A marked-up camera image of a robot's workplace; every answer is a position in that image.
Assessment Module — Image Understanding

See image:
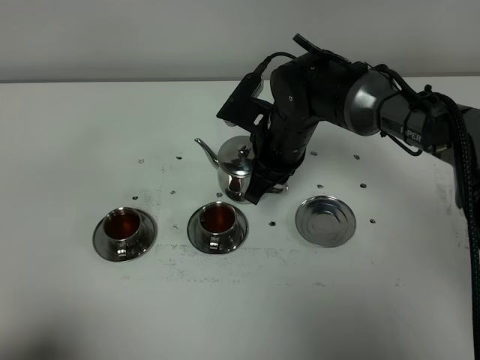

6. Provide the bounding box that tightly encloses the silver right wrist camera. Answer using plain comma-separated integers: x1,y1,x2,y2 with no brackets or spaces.
217,73,272,133

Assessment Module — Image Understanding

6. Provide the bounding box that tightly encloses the stainless steel saucer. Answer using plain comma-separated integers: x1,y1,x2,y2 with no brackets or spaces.
187,204,248,254
92,208,158,263

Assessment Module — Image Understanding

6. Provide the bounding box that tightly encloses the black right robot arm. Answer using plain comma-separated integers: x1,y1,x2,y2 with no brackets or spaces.
245,55,479,208

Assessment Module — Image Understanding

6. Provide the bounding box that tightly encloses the stainless steel teacup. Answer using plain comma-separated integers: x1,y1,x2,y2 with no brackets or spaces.
197,202,237,254
102,207,143,260

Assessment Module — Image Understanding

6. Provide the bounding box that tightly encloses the steel saucer under teapot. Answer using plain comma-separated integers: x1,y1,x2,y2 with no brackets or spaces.
295,195,356,248

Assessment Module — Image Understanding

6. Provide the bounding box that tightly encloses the middle stainless steel teacup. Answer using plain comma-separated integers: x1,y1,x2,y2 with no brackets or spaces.
197,202,237,254

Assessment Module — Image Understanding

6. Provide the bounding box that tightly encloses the left stainless steel saucer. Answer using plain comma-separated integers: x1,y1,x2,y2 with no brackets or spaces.
92,208,158,263

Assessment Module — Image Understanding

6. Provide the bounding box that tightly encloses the middle stainless steel saucer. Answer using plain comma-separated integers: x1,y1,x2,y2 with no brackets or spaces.
187,204,248,254

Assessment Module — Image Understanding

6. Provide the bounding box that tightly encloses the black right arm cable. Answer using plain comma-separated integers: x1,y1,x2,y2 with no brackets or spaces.
254,32,480,271

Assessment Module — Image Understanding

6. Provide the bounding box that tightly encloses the stainless steel teapot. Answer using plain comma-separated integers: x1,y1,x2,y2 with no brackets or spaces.
194,136,255,203

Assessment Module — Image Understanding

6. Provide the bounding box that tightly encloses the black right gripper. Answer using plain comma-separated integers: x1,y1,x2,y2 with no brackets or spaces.
244,108,319,205

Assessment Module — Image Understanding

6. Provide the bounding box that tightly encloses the left stainless steel teacup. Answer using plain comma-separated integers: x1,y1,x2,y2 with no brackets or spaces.
102,207,143,260

